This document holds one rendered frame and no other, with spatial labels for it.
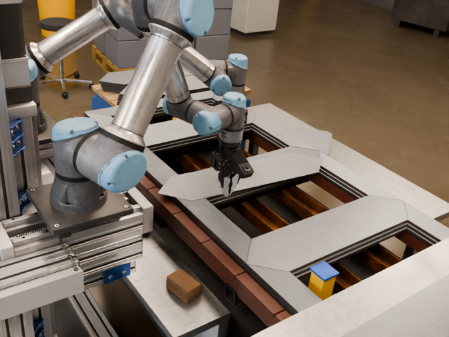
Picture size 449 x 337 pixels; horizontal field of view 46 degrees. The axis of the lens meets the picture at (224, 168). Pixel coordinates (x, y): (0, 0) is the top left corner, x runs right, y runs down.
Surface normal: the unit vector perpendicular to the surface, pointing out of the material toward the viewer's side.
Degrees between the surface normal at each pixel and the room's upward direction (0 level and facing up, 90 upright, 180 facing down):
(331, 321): 0
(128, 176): 96
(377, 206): 0
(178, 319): 0
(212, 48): 90
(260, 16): 90
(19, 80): 90
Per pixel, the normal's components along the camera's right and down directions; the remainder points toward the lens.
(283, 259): 0.09, -0.87
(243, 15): -0.79, 0.23
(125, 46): 0.49, 0.46
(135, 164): 0.72, 0.48
